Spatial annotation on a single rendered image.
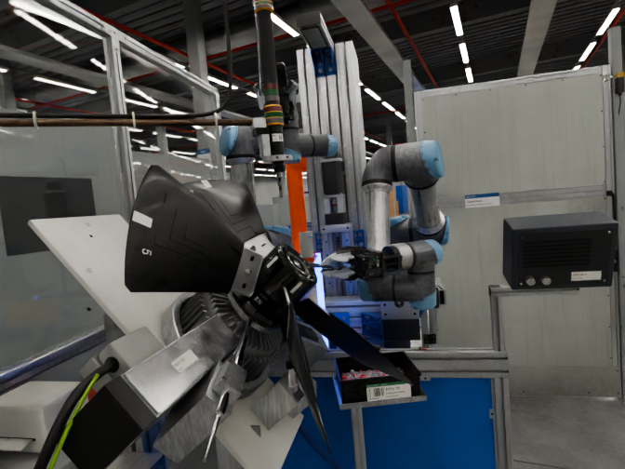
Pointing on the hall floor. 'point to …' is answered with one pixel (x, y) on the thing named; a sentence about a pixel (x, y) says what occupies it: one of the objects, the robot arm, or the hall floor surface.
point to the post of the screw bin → (358, 438)
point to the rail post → (503, 422)
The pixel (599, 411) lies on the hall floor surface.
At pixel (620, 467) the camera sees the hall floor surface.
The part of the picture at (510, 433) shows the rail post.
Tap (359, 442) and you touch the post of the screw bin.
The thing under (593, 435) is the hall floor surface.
